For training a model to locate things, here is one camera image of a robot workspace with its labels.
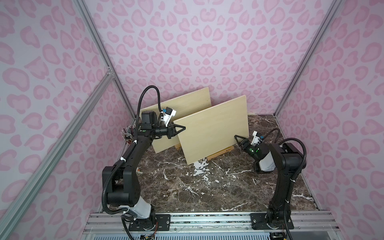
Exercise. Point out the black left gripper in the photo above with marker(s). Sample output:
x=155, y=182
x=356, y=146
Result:
x=170, y=130

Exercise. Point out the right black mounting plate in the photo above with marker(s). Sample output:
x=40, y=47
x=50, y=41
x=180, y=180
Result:
x=265, y=221

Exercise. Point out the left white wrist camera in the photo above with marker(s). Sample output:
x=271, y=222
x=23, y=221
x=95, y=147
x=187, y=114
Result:
x=167, y=114

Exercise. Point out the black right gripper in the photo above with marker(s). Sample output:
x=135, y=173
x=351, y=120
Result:
x=244, y=143

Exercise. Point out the black mounting plate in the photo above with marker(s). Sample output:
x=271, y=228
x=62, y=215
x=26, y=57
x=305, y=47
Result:
x=158, y=222
x=265, y=221

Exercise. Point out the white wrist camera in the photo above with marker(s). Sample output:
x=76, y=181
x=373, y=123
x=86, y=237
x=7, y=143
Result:
x=257, y=138
x=167, y=114

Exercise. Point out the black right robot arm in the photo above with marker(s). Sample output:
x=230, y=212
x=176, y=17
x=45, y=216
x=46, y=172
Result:
x=288, y=157

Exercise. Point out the light wooden board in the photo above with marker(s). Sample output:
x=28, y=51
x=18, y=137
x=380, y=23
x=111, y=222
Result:
x=212, y=130
x=184, y=106

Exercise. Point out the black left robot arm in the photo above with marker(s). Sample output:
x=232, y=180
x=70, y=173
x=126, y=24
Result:
x=121, y=192

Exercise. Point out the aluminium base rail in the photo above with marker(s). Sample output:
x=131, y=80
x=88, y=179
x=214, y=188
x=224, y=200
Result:
x=309, y=225

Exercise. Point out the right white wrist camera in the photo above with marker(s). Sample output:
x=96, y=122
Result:
x=257, y=138

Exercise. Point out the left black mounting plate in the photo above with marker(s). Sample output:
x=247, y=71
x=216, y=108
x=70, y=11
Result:
x=158, y=222

